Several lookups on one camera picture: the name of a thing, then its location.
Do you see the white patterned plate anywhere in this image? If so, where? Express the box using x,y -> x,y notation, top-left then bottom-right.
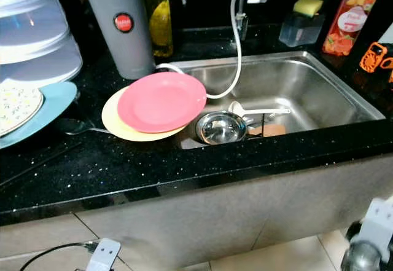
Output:
0,85 -> 45,138

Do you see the blue plate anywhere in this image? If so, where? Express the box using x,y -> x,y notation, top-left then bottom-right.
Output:
0,81 -> 79,150

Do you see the pale yellow plate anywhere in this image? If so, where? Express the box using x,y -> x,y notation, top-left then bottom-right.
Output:
101,87 -> 188,143

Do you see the pink plate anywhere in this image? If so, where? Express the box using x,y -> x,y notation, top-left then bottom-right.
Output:
117,71 -> 208,134

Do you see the steel spoon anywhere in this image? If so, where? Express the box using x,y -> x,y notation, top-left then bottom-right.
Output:
55,117 -> 114,136

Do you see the translucent white food cover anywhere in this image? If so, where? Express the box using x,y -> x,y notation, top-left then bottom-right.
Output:
0,0 -> 84,89

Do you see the grey water filter canister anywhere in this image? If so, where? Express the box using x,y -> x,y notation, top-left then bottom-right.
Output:
81,0 -> 156,81

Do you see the yellow oil bottle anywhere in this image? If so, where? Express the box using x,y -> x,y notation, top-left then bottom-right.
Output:
144,0 -> 174,59

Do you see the white plastic spoon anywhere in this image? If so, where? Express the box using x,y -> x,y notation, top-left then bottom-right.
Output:
227,101 -> 291,118

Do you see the brown flat utensil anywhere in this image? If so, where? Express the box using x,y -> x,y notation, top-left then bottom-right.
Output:
249,124 -> 287,138

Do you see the stainless steel sink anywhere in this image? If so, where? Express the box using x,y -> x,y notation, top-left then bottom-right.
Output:
157,51 -> 386,151

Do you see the clear soap dispenser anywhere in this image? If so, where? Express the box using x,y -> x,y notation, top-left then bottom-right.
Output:
278,12 -> 326,48

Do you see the yellow sponge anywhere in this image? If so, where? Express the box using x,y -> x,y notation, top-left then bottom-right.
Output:
293,0 -> 325,17

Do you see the peach dish soap bottle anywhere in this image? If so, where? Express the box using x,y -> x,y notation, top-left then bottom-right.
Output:
322,0 -> 379,57

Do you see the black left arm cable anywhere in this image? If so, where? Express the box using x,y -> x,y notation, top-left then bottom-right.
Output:
20,240 -> 100,271

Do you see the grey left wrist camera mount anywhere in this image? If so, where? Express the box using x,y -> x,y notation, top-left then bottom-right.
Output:
86,238 -> 122,271

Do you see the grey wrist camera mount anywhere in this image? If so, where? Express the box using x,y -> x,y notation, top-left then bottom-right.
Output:
353,197 -> 393,250
86,238 -> 122,271

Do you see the white tap hose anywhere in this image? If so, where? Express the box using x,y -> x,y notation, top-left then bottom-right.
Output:
155,0 -> 244,100

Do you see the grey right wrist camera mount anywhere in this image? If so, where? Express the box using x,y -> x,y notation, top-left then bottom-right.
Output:
353,197 -> 393,250

